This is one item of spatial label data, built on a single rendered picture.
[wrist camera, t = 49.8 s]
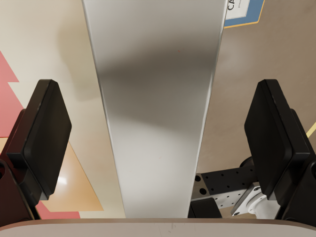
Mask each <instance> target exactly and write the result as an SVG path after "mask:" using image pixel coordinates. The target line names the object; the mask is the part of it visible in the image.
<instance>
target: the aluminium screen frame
mask: <svg viewBox="0 0 316 237"><path fill-rule="evenodd" d="M81 3H82V7H83V12H84V17H85V21H86V26H87V32H88V37H89V41H90V46H91V51H92V56H93V60H94V65H95V71H96V76H97V80H98V85H99V90H100V95H101V99H102V104H103V110H104V114H105V119H106V124H107V129H108V133H109V138H110V143H111V149H112V154H113V158H114V163H115V168H116V172H117V177H118V183H119V188H120V193H121V197H122V202H123V207H124V211H125V216H126V218H188V213H189V208H190V202H191V196H192V192H193V186H194V181H195V176H196V171H197V166H198V160H199V154H200V150H201V144H202V140H203V135H204V129H205V123H206V118H207V113H208V108H209V103H210V98H211V93H212V88H213V81H214V76H215V71H216V66H217V61H218V56H219V51H220V46H221V39H222V34H223V29H224V25H225V19H226V14H227V9H228V4H229V0H81Z"/></svg>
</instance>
